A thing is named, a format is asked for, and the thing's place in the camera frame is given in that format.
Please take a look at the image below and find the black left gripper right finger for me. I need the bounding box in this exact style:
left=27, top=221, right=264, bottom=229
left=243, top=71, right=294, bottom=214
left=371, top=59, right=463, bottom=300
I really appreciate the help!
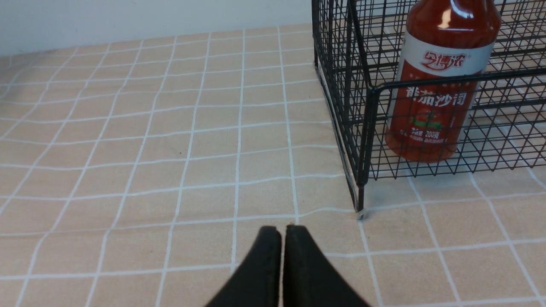
left=282, top=225, right=369, bottom=307

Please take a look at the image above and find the black wire mesh shelf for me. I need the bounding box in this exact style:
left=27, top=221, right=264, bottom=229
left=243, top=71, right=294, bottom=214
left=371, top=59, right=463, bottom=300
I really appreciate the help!
left=311, top=0, right=545, bottom=218

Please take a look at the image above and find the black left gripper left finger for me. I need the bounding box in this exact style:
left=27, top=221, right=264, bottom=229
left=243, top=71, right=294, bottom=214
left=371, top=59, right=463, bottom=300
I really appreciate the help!
left=207, top=226, right=282, bottom=307

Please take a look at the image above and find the red ketchup bottle yellow cap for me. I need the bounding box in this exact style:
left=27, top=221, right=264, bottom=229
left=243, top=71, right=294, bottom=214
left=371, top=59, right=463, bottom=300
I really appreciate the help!
left=385, top=0, right=501, bottom=163

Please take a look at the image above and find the beige grid tablecloth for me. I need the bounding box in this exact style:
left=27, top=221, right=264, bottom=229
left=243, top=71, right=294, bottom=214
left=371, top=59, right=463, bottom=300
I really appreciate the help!
left=0, top=25, right=545, bottom=307

